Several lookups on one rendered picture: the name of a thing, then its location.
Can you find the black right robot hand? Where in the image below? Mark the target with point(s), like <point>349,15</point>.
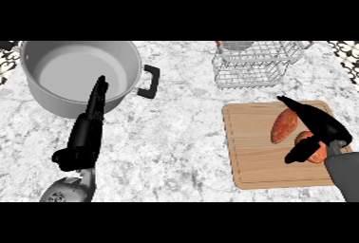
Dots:
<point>322,123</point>

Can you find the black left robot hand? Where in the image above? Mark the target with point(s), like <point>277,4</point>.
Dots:
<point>86,136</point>

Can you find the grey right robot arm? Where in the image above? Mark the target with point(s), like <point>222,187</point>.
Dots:
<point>343,171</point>

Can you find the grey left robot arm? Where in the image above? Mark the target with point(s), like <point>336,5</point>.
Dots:
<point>70,188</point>

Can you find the orange sweet potato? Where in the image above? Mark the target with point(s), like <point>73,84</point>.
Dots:
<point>284,126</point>

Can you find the wooden cutting board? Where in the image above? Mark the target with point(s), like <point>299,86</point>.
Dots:
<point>262,148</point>

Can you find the large grey metal pot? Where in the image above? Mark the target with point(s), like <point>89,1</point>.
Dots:
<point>79,76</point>

